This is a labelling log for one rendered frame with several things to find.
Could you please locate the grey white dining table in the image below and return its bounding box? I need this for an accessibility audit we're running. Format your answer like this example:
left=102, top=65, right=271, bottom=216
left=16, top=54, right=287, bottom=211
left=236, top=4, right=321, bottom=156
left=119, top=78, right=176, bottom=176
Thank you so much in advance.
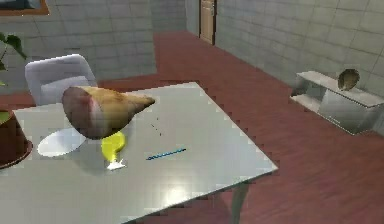
left=0, top=81, right=280, bottom=224

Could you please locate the blue pencil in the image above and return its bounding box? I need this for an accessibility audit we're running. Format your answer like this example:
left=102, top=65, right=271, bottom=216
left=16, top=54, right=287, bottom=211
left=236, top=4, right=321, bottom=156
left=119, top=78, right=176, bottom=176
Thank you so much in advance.
left=145, top=147, right=187, bottom=161

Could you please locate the yellow bottle with white cap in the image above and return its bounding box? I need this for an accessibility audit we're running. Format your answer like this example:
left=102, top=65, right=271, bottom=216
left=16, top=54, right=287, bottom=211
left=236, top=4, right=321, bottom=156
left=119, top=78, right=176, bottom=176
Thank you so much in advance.
left=100, top=131, right=128, bottom=171

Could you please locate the light brown room door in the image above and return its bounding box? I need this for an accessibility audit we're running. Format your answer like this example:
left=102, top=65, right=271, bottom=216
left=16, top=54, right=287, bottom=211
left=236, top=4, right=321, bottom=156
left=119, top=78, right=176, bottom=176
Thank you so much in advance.
left=198, top=0, right=218, bottom=46

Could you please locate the white round plate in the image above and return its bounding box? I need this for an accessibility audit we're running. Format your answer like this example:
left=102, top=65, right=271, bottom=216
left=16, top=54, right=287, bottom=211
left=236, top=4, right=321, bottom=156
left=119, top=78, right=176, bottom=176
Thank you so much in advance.
left=36, top=127, right=89, bottom=158

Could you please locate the white chair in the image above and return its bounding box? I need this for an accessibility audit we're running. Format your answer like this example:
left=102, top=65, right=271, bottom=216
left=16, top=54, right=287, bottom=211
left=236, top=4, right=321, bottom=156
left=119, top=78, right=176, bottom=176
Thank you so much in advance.
left=24, top=53, right=99, bottom=107

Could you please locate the white low shelf unit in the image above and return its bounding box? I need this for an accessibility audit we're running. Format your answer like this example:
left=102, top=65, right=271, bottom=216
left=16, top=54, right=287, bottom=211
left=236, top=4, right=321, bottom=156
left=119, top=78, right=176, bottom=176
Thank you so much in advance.
left=290, top=70, right=384, bottom=136

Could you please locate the brown round bowl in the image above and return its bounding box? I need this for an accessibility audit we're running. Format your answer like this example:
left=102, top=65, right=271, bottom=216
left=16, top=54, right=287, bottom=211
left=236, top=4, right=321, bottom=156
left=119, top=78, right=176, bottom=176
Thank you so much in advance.
left=337, top=68, right=361, bottom=92

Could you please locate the brown plant pot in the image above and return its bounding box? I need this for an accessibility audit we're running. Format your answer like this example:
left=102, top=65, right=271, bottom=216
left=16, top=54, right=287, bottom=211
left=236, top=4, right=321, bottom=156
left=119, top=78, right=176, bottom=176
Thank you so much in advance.
left=0, top=111, right=34, bottom=170

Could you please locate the green house plant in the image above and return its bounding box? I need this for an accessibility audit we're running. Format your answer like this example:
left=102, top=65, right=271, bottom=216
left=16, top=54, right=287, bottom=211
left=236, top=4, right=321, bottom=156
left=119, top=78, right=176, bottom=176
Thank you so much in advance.
left=0, top=31, right=28, bottom=125

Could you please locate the brown framed wall picture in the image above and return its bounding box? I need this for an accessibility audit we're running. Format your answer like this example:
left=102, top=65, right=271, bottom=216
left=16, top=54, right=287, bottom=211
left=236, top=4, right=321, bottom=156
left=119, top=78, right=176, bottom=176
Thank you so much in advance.
left=0, top=0, right=51, bottom=17

